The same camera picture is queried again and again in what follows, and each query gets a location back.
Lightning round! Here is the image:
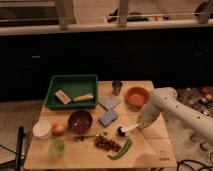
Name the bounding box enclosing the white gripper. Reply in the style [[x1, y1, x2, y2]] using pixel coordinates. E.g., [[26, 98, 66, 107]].
[[136, 106, 160, 129]]

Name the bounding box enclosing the white black dish brush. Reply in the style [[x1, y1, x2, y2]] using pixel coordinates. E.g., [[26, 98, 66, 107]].
[[117, 123, 139, 137]]

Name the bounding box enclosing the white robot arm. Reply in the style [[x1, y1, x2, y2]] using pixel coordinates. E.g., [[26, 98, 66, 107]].
[[137, 87, 213, 144]]

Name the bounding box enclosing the orange bowl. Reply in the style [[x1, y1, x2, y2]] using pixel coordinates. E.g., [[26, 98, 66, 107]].
[[125, 87, 149, 107]]

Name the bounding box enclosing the purple bowl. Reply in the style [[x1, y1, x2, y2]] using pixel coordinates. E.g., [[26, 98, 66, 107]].
[[68, 110, 93, 135]]

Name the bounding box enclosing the white bowl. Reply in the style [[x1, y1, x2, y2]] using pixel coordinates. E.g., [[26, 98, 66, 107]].
[[33, 120, 52, 139]]

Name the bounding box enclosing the green okra pod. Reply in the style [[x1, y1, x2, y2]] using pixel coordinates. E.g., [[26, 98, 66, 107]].
[[107, 139, 133, 160]]

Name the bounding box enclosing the blue sponge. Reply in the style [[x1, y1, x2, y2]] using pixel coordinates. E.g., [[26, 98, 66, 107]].
[[99, 110, 118, 127]]

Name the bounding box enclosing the grey blue cloth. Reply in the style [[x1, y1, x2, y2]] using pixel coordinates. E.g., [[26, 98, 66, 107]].
[[98, 98, 121, 110]]

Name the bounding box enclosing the metal cup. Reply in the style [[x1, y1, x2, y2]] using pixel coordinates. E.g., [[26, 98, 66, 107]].
[[112, 80, 123, 96]]

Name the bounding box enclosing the wooden folding table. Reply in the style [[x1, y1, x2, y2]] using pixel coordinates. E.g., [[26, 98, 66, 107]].
[[23, 80, 178, 170]]

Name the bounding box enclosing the metal spoon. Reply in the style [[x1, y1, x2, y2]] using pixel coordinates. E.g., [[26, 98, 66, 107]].
[[73, 132, 108, 141]]

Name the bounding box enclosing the bunch of red grapes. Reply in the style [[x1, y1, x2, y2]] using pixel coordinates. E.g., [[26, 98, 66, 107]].
[[94, 136, 121, 152]]

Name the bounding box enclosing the green plastic tray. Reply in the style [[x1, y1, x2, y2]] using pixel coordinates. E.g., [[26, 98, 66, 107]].
[[44, 74, 98, 110]]

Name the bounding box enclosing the orange fruit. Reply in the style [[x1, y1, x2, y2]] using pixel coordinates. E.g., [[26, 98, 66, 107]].
[[52, 122, 65, 136]]

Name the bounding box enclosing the green cup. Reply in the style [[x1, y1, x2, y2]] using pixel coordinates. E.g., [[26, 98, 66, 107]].
[[49, 138, 65, 156]]

